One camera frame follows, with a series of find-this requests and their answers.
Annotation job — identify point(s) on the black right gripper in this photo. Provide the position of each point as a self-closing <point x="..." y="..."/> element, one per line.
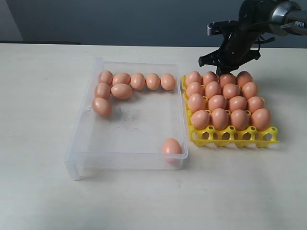
<point x="234" y="52"/>

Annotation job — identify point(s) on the brown egg placed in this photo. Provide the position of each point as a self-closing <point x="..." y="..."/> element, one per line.
<point x="227" y="78"/>
<point x="193" y="76"/>
<point x="209" y="77"/>
<point x="261" y="119"/>

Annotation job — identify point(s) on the brown egg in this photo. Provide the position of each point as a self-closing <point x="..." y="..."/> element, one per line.
<point x="152" y="81"/>
<point x="237" y="102"/>
<point x="167" y="81"/>
<point x="196" y="102"/>
<point x="102" y="107"/>
<point x="195" y="87"/>
<point x="121" y="78"/>
<point x="105" y="77"/>
<point x="213" y="88"/>
<point x="231" y="90"/>
<point x="137" y="81"/>

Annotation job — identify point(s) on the yellow plastic egg tray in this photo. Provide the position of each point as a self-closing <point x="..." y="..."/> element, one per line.
<point x="230" y="135"/>

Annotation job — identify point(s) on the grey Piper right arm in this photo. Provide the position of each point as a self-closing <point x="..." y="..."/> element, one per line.
<point x="256" y="17"/>

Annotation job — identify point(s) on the brown egg front right corner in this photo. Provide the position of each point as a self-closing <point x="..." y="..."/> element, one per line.
<point x="171" y="147"/>

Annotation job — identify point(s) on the clear plastic bin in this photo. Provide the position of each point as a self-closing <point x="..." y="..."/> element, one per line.
<point x="132" y="138"/>

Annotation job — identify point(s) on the black object behind table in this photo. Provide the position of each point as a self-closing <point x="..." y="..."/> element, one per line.
<point x="40" y="42"/>

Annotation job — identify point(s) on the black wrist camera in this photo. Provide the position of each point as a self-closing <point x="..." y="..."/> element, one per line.
<point x="223" y="28"/>

